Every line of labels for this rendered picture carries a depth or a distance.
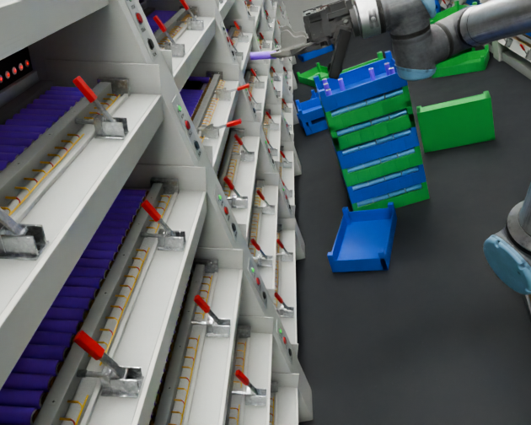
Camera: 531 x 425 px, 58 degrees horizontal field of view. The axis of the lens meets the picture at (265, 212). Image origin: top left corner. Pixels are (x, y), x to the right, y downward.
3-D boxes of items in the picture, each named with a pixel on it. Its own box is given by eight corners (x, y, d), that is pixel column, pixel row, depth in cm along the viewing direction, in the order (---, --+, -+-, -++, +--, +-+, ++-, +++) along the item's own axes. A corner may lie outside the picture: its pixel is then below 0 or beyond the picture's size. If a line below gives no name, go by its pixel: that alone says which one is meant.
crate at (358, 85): (394, 70, 185) (389, 50, 181) (408, 85, 168) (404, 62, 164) (319, 95, 190) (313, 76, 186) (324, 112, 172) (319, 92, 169)
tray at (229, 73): (238, 94, 153) (238, 64, 148) (213, 187, 102) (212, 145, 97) (175, 91, 153) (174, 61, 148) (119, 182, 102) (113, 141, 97)
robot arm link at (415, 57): (453, 68, 116) (447, 18, 109) (412, 88, 115) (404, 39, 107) (427, 61, 124) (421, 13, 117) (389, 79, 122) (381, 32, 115)
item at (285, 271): (293, 239, 182) (296, 208, 175) (296, 368, 131) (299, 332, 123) (240, 237, 182) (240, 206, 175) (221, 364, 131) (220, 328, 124)
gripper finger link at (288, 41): (264, 35, 113) (302, 22, 112) (271, 60, 116) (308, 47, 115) (264, 38, 111) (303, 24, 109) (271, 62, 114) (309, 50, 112)
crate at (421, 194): (415, 175, 209) (411, 159, 205) (430, 198, 191) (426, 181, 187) (348, 196, 213) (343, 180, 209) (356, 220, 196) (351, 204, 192)
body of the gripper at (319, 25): (299, 11, 115) (350, -5, 112) (309, 47, 119) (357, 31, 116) (300, 18, 108) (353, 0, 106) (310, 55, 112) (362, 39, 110)
